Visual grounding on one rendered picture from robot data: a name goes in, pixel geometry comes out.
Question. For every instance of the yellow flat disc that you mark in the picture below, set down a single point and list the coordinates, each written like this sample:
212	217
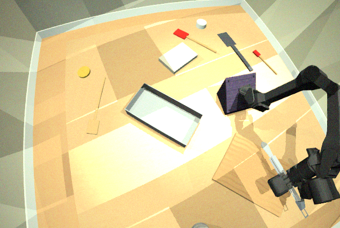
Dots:
83	72

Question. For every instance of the white flat block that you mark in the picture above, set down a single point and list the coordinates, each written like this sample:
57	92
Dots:
177	58

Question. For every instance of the red spatula with wooden handle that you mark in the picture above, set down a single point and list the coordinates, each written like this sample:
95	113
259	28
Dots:
183	35

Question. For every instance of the grey cylinder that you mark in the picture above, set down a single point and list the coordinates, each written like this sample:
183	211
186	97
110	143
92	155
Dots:
201	24

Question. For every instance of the grey spatula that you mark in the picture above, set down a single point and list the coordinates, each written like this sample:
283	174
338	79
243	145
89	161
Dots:
228	41

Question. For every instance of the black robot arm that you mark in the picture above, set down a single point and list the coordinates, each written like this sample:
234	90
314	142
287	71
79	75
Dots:
324	164

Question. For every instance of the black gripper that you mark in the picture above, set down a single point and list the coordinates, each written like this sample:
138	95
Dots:
281	184

